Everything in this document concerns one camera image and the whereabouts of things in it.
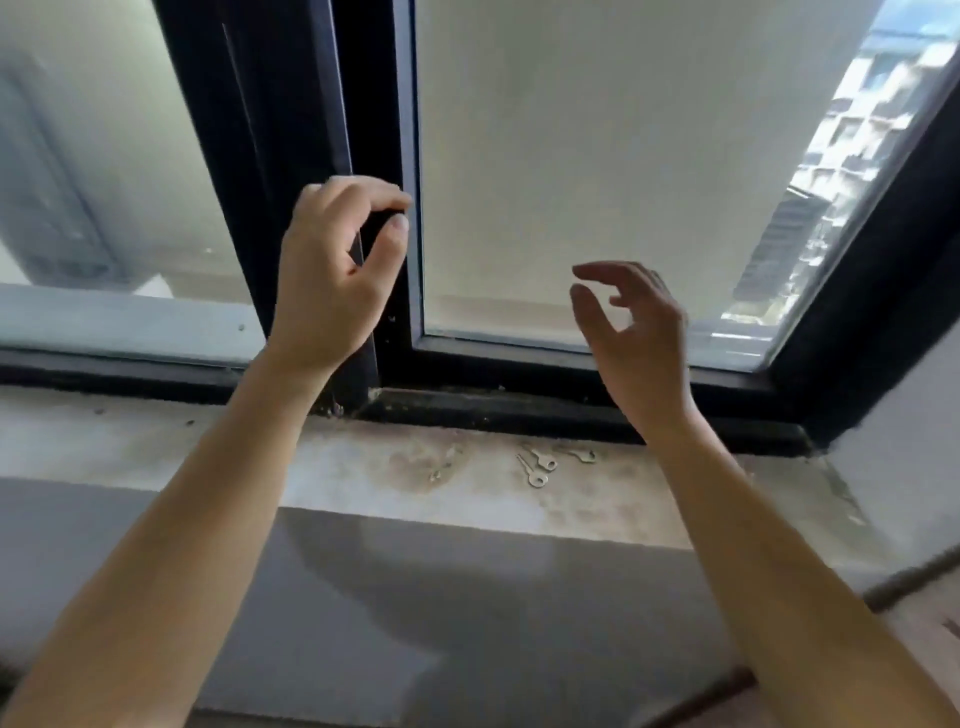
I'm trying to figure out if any person's right hand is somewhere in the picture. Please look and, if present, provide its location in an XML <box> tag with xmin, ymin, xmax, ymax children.
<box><xmin>570</xmin><ymin>260</ymin><xmax>696</xmax><ymax>445</ymax></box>

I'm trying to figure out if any person's left hand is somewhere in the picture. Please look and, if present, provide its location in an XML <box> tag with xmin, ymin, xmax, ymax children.
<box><xmin>266</xmin><ymin>176</ymin><xmax>414</xmax><ymax>378</ymax></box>

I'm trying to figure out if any person's right forearm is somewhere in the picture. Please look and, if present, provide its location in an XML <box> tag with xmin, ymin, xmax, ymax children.
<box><xmin>621</xmin><ymin>414</ymin><xmax>960</xmax><ymax>728</ymax></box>

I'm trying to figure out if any person's left forearm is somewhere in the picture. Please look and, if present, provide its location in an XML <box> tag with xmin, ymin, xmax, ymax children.
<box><xmin>0</xmin><ymin>345</ymin><xmax>355</xmax><ymax>728</ymax></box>

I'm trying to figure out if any black sash with frosted glass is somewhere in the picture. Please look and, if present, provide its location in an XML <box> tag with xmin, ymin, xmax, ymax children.
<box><xmin>391</xmin><ymin>0</ymin><xmax>960</xmax><ymax>393</ymax></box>

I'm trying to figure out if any grey stone window sill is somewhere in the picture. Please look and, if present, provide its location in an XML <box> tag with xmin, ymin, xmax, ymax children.
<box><xmin>0</xmin><ymin>384</ymin><xmax>912</xmax><ymax>575</ymax></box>

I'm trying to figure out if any building outside window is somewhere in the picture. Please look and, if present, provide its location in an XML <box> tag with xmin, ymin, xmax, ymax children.
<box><xmin>721</xmin><ymin>0</ymin><xmax>960</xmax><ymax>333</ymax></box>

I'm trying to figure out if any black sash with clear glass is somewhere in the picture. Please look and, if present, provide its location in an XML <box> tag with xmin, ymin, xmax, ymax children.
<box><xmin>0</xmin><ymin>0</ymin><xmax>380</xmax><ymax>410</ymax></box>

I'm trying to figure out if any black outer window frame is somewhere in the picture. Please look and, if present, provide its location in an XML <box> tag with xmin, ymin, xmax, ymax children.
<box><xmin>0</xmin><ymin>0</ymin><xmax>960</xmax><ymax>460</ymax></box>

